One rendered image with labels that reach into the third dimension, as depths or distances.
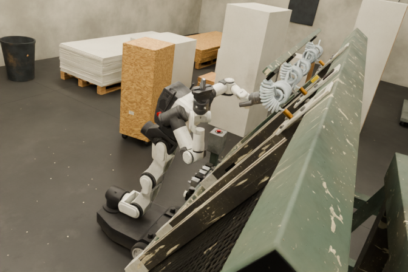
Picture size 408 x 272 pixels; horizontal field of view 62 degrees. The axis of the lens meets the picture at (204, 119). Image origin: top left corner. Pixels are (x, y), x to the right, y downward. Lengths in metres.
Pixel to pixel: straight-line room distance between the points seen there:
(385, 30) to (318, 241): 5.31
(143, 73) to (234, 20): 1.44
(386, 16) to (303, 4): 4.97
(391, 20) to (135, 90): 3.72
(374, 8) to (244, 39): 2.04
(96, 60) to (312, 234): 5.40
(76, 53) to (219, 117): 2.63
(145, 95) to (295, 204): 3.66
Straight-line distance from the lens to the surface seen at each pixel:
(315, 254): 0.41
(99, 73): 5.70
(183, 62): 5.89
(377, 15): 5.66
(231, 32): 4.64
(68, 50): 6.17
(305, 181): 0.48
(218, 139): 2.80
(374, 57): 5.71
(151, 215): 3.07
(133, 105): 4.16
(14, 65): 6.29
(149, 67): 3.90
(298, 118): 0.97
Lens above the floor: 2.19
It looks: 25 degrees down
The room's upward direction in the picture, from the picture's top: 9 degrees clockwise
